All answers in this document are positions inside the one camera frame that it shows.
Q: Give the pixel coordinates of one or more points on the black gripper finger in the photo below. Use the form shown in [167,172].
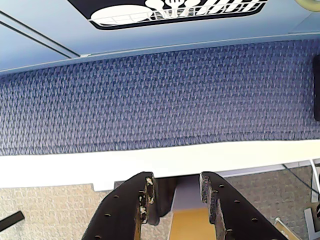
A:
[120,212]
[237,215]

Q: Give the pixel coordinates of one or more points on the wooden beam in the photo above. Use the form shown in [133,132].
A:
[190,225]

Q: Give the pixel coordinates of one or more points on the black strip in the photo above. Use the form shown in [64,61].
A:
[11,218]

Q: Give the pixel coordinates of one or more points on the black flat object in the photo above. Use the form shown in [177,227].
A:
[317,87]

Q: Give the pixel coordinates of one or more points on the blue toy kitchen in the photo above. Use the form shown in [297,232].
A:
[175,35]

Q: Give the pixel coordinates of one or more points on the cream round roll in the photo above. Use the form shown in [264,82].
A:
[308,4]

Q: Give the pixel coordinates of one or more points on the grey metal bracket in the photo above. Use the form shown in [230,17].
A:
[308,222]

